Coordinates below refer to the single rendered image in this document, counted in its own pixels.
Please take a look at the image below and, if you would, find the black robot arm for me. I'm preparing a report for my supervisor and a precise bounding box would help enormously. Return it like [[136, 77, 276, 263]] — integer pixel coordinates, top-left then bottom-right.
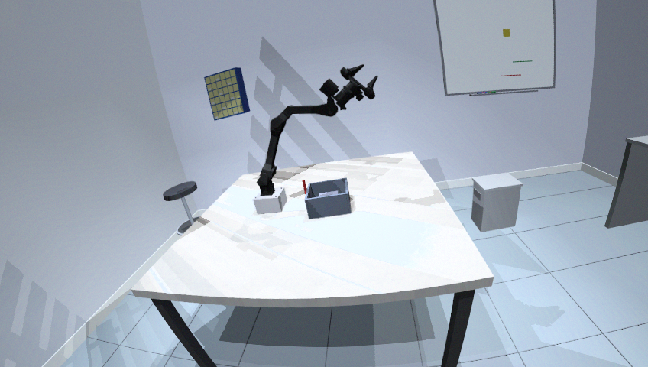
[[257, 79, 351, 196]]

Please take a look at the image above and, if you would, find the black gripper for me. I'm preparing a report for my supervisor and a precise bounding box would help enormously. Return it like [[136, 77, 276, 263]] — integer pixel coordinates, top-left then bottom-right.
[[340, 65, 377, 100]]

